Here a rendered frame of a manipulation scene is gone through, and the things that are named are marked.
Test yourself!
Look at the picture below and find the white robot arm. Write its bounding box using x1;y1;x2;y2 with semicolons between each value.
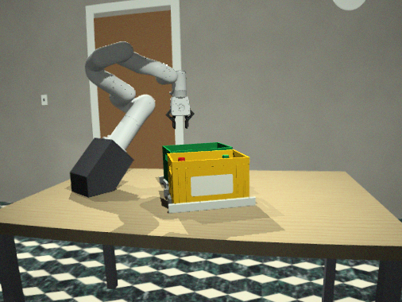
85;41;187;151

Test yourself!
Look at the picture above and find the yellow plastic crate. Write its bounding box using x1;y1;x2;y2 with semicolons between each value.
168;149;249;204

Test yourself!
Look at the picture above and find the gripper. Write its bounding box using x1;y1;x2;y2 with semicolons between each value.
166;95;194;129

